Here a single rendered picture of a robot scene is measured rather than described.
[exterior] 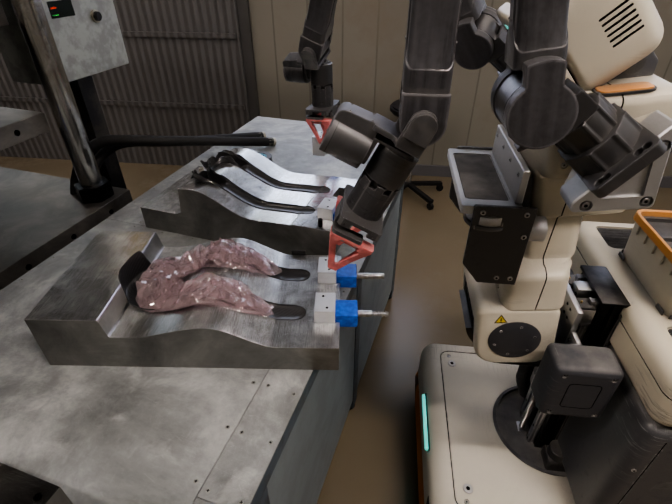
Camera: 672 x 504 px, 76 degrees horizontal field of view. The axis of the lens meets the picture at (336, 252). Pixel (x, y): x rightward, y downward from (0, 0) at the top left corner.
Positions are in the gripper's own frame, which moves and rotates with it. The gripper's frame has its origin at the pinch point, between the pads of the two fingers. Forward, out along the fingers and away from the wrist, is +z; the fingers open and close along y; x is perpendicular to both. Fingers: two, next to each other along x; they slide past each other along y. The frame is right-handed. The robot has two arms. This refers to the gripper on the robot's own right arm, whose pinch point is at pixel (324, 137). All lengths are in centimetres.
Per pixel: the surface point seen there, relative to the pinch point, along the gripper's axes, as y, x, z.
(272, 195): 24.2, -5.3, 6.7
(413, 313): -40, 25, 96
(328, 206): 30.4, 11.8, 4.0
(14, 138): 38, -67, -7
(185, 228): 36.3, -23.9, 12.4
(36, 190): 28, -83, 14
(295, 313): 58, 15, 11
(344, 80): -177, -51, 28
